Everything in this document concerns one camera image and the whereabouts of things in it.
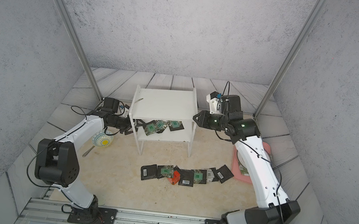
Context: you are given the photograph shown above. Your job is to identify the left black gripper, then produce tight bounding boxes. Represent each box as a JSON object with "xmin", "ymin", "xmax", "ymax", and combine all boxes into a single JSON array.
[{"xmin": 110, "ymin": 111, "xmax": 147, "ymax": 137}]

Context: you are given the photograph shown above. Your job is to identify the black barcode tea bag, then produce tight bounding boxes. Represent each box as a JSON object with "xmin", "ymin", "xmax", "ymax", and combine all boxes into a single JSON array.
[
  {"xmin": 214, "ymin": 165, "xmax": 234, "ymax": 183},
  {"xmin": 140, "ymin": 164, "xmax": 158, "ymax": 181},
  {"xmin": 206, "ymin": 167, "xmax": 219, "ymax": 183}
]

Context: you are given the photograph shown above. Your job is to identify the small green tea bag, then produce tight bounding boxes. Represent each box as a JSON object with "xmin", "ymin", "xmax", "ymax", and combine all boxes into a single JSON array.
[
  {"xmin": 193, "ymin": 169, "xmax": 207, "ymax": 184},
  {"xmin": 167, "ymin": 120, "xmax": 185, "ymax": 132}
]

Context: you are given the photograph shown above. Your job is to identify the green tea bag top shelf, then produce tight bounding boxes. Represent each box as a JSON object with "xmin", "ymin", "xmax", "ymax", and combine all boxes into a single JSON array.
[{"xmin": 157, "ymin": 165, "xmax": 175, "ymax": 179}]

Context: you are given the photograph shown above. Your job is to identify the black barcode tea bag top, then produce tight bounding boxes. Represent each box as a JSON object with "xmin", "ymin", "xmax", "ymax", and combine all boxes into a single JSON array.
[{"xmin": 206, "ymin": 167, "xmax": 219, "ymax": 183}]

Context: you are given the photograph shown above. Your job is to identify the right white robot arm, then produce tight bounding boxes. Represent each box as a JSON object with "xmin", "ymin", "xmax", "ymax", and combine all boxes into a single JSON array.
[{"xmin": 193, "ymin": 110, "xmax": 301, "ymax": 224}]

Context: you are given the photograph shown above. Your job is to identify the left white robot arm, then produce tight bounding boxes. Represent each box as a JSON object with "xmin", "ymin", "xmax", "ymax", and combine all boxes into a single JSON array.
[{"xmin": 33, "ymin": 97, "xmax": 131, "ymax": 224}]

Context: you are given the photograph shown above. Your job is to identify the white two-tier shelf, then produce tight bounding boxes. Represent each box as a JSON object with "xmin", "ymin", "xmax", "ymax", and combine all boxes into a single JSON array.
[{"xmin": 128, "ymin": 85, "xmax": 198, "ymax": 157}]

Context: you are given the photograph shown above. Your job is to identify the yellow patterned bowl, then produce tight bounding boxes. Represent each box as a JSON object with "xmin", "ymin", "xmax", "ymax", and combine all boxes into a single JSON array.
[{"xmin": 91, "ymin": 130, "xmax": 114, "ymax": 148}]

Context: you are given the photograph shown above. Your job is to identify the metal spoon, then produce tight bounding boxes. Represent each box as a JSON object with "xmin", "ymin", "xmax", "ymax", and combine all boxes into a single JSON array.
[{"xmin": 82, "ymin": 145, "xmax": 95, "ymax": 157}]

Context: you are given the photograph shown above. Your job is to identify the round patterned plate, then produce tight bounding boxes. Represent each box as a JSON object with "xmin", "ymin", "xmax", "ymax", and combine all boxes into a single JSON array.
[{"xmin": 236, "ymin": 152, "xmax": 247, "ymax": 168}]

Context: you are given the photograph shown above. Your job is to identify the pink tray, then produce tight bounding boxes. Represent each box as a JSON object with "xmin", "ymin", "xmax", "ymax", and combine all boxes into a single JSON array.
[{"xmin": 228, "ymin": 138, "xmax": 273, "ymax": 187}]

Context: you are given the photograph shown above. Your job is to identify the checkered cloth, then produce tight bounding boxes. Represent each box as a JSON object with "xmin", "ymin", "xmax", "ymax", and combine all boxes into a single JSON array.
[{"xmin": 239, "ymin": 165, "xmax": 249, "ymax": 176}]

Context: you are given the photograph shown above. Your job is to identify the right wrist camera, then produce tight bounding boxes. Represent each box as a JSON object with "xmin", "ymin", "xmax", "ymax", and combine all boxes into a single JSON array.
[{"xmin": 206, "ymin": 91, "xmax": 226, "ymax": 115}]

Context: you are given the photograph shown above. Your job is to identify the right metal frame post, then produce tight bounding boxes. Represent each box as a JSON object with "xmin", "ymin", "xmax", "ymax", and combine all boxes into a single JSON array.
[{"xmin": 253, "ymin": 0, "xmax": 328, "ymax": 119}]

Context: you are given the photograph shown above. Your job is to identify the metal frame post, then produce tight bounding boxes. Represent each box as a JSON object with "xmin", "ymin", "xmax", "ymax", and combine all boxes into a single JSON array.
[
  {"xmin": 253, "ymin": 0, "xmax": 328, "ymax": 119},
  {"xmin": 53, "ymin": 0, "xmax": 103, "ymax": 100}
]

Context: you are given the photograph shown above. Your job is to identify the left metal frame post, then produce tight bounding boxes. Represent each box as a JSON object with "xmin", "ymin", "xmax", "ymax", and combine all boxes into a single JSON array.
[{"xmin": 53, "ymin": 0, "xmax": 103, "ymax": 100}]

